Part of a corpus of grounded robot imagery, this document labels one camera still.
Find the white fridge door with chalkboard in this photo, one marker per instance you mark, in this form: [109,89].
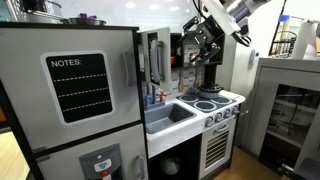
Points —
[26,100]

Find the wooden toy spatula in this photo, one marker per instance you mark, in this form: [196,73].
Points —
[181,81]

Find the grey stove knob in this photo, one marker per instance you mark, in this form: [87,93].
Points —
[218,117]
[209,122]
[227,113]
[235,110]

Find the paper towel roll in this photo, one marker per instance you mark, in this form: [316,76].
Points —
[305,40]

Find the white black toy kitchen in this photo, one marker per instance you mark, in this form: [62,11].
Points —
[173,140]

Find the grey cooking pot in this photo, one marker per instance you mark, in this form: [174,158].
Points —
[210,94]

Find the silver toy kettle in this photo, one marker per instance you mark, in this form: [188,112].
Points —
[170,165]

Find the large metal pot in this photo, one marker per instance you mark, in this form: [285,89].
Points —
[43,8]

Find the black notes chalkboard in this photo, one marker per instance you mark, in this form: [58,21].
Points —
[80,88]

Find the white storage cabinet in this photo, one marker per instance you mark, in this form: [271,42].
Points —
[286,110]

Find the dark stove top panel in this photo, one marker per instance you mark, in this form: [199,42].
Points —
[205,105]

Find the whiteboard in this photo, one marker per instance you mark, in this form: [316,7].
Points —
[133,13]

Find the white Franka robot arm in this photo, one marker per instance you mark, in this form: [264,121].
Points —
[230,13]

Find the white microwave door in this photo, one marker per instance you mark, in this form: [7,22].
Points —
[165,60]

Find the white oven door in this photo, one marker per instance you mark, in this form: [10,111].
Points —
[218,150]

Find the grey water dispenser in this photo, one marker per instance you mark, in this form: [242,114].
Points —
[101,163]

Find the black pot lid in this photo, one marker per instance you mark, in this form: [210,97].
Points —
[210,87]

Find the white fridge door with dispenser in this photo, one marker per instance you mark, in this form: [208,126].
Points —
[66,153]

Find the grey toy faucet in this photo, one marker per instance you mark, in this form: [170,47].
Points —
[152,95]

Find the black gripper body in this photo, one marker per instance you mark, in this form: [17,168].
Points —
[208,36]

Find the metal bowl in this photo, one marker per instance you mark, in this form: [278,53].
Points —
[83,22]

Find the purple whiteboard magnet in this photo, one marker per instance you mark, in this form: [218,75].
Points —
[92,17]
[83,16]

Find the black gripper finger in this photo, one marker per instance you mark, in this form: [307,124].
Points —
[196,56]
[210,54]

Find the blue capped stick bundle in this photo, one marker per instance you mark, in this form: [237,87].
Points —
[283,26]

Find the grey toy sink basin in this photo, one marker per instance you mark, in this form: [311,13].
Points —
[168,118]

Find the wooden toy spoon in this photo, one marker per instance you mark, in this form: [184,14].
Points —
[197,78]

